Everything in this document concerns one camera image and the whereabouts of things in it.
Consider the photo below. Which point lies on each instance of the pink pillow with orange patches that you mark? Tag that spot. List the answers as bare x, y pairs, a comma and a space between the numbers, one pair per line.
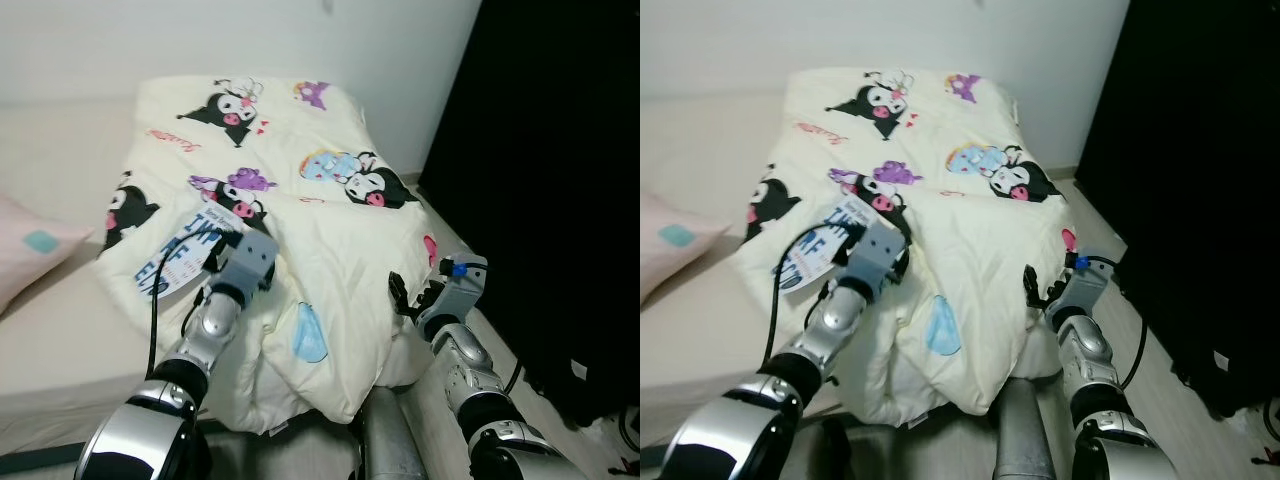
30, 260
670, 250

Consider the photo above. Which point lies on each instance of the beige sheeted mattress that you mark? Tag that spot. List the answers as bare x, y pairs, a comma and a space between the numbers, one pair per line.
60, 350
690, 350

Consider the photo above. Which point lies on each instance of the black wardrobe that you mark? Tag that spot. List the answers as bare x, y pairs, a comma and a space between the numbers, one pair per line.
1190, 200
550, 200

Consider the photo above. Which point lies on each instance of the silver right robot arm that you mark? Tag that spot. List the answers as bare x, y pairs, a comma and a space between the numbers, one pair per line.
1085, 350
465, 365

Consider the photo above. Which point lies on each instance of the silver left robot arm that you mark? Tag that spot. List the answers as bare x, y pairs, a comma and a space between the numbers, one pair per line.
205, 335
835, 320

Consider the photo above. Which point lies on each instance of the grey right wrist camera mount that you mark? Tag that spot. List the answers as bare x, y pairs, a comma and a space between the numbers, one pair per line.
462, 295
1090, 285

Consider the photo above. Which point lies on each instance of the cream cartoon print blanket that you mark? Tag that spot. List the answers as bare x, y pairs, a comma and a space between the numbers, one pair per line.
330, 230
980, 230

